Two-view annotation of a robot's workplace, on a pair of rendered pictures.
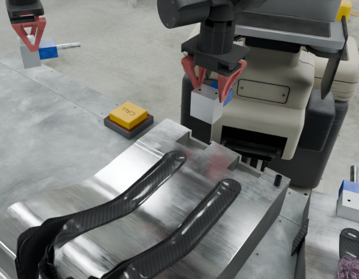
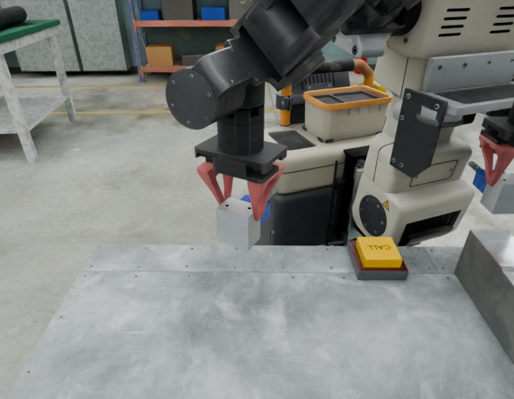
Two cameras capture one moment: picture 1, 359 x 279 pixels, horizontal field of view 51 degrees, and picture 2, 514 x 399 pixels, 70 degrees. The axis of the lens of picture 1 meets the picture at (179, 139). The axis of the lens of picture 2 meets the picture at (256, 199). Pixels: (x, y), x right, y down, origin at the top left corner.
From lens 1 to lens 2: 0.70 m
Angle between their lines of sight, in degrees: 30
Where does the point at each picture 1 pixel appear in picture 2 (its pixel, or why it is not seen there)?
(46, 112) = (271, 302)
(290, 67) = (448, 142)
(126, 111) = (378, 248)
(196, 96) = (510, 188)
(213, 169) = not seen: outside the picture
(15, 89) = (181, 296)
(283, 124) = (462, 198)
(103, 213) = not seen: outside the picture
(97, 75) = (51, 251)
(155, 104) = not seen: hidden behind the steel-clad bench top
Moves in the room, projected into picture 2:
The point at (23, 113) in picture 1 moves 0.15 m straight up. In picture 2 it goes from (246, 321) to (245, 237)
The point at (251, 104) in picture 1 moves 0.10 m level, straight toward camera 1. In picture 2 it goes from (425, 191) to (462, 213)
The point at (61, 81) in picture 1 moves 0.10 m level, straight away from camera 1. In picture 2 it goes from (222, 254) to (182, 235)
